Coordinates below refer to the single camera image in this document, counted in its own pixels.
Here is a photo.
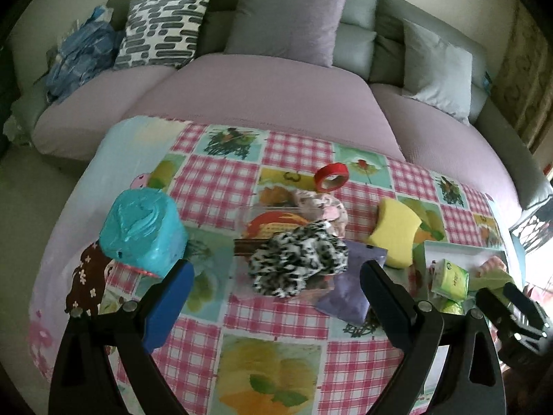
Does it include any black metal railing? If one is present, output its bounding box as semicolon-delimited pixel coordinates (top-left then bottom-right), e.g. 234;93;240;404
510;207;553;251

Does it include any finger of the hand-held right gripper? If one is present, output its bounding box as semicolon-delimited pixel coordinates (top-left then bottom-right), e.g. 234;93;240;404
475;287;545;342
503;282;553;333

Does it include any teal plastic container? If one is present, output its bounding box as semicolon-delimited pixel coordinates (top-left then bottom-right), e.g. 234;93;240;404
99;188;189;278

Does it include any blue clothes pile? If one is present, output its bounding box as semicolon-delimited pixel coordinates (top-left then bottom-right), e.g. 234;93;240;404
45;6;124;104

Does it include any chequered printed tablecloth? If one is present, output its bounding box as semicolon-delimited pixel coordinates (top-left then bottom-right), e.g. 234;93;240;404
28;114;525;415

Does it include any pink floral scrunchie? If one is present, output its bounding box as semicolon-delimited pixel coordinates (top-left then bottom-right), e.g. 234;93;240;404
294;190;349;238

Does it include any purple sofa cover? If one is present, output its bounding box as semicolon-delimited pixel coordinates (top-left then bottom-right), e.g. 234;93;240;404
32;52;519;208

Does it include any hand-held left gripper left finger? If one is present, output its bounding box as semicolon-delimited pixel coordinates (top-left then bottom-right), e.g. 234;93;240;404
47;259;195;415

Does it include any clear plastic box brown label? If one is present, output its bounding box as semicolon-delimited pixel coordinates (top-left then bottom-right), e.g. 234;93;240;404
233;205;346;307

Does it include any yellow sponge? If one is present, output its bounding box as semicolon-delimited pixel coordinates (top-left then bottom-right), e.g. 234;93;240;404
368;199;423;269

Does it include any floral curtain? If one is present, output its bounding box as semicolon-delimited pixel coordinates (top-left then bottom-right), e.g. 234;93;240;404
490;0;553;156

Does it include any red tape roll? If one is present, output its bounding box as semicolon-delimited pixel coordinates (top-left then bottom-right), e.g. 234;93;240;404
313;163;350;193

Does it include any teal tray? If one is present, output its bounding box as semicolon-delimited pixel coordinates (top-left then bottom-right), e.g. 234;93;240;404
421;240;523;403

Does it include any grey sofa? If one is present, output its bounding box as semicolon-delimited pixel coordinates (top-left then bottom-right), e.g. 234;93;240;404
0;0;553;217

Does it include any pink knitted cloth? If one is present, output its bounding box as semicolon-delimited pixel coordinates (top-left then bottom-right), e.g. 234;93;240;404
477;256;509;278

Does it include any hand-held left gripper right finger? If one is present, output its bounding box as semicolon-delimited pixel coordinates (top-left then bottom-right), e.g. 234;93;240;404
359;260;506;415

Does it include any black and white patterned pillow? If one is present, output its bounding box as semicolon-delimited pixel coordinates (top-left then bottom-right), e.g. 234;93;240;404
113;0;213;69

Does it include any leopard print scrunchie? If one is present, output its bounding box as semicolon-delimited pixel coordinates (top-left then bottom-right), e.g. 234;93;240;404
247;220;349;299

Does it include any white plastic bag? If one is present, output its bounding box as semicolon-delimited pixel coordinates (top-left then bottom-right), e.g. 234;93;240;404
3;106;36;145

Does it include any purple cloth pouch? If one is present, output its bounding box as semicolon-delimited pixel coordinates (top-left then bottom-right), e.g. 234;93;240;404
315;240;387;325

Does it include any light grey pillow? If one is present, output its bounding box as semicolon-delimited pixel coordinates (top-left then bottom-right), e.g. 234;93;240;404
402;19;474;126

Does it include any purple pillow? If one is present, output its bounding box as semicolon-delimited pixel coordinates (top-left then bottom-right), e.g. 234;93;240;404
224;0;352;67

